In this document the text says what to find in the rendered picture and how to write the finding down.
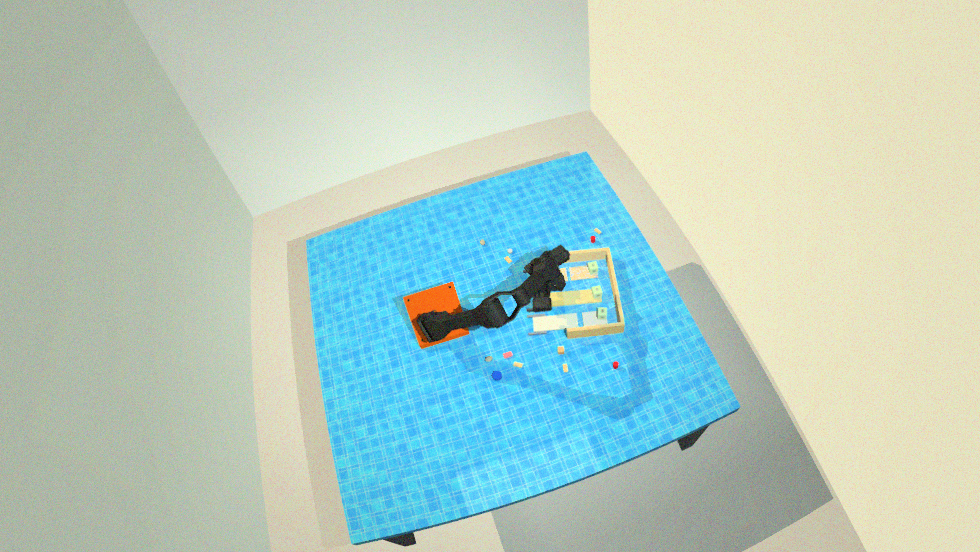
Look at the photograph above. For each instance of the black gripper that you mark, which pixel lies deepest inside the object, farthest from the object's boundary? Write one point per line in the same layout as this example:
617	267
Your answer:
542	300

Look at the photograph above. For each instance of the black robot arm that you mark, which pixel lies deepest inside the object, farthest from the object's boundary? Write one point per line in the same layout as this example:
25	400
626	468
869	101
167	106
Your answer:
490	312

